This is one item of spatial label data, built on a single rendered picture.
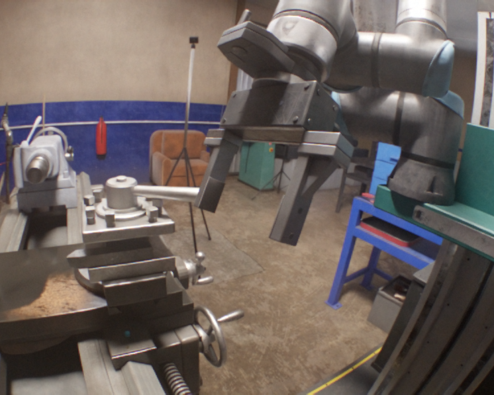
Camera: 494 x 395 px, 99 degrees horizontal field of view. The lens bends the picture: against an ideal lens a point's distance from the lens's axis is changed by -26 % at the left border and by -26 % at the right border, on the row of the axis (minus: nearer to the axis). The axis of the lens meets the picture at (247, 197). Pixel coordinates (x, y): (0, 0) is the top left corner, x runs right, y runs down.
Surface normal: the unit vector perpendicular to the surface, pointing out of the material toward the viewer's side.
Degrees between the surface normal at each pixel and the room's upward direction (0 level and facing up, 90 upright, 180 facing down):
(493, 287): 90
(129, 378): 45
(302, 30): 69
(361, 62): 112
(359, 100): 99
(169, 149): 98
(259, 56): 156
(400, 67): 108
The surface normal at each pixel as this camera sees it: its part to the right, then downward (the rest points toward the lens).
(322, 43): 0.47, 0.12
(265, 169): 0.54, 0.31
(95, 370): 0.10, -0.95
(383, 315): -0.80, 0.11
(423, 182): -0.49, -0.13
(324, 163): -0.69, -0.28
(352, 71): -0.51, 0.77
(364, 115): -0.59, 0.36
